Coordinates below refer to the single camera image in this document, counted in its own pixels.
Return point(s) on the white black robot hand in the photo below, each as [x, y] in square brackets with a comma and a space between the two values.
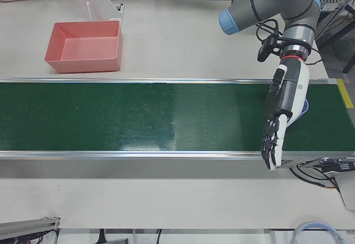
[294, 88]

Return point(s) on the blue plastic cup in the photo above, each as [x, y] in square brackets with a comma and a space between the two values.
[303, 110]

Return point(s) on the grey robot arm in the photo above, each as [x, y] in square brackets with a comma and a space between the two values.
[277, 2]

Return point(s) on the grey metal box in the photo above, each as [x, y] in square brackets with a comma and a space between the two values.
[348, 191]

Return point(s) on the pink plastic box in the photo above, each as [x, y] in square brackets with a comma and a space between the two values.
[83, 47]

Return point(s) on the black conveyor motor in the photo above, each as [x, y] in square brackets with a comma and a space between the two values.
[339, 166]

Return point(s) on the green conveyor belt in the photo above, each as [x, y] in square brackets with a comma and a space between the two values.
[138, 116]

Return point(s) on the black power plug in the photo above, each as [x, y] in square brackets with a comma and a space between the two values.
[102, 236]

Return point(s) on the aluminium profile bar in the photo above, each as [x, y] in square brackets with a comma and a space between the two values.
[25, 227]

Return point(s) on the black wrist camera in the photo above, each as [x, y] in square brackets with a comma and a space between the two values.
[265, 49]

